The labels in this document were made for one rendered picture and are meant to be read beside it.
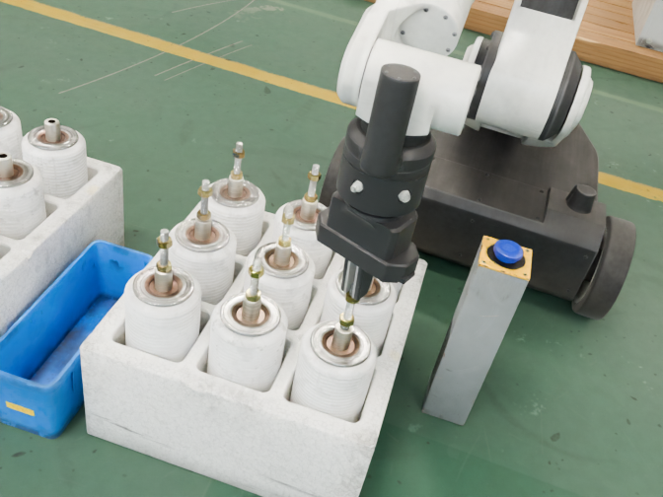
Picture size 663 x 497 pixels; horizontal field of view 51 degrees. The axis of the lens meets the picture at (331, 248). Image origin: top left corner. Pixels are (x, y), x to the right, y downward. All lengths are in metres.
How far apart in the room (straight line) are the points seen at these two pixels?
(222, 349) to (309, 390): 0.12
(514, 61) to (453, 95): 0.49
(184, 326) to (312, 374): 0.18
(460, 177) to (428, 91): 0.75
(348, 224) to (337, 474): 0.35
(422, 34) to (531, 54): 0.42
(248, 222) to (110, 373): 0.30
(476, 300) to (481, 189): 0.41
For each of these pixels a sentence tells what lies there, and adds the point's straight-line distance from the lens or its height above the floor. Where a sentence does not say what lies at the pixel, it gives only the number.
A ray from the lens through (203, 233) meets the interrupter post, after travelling 0.97.
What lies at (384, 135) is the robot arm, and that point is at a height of 0.58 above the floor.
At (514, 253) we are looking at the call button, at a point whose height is 0.33.
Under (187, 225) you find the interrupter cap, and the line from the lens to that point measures 1.00.
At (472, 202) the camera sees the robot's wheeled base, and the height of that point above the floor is 0.19.
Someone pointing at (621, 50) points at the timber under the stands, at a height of 0.07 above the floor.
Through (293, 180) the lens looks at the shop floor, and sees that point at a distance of 1.59.
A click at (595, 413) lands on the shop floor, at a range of 1.28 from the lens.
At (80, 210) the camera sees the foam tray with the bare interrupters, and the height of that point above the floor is 0.17.
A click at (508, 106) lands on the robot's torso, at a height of 0.43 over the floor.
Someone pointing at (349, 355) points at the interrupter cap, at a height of 0.25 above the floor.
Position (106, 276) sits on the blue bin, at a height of 0.05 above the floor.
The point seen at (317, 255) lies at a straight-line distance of 1.04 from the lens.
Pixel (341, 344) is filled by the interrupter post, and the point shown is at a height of 0.26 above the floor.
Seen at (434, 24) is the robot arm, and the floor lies 0.63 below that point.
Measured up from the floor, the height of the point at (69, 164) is 0.23.
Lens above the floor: 0.86
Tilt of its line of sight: 38 degrees down
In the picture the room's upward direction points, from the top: 12 degrees clockwise
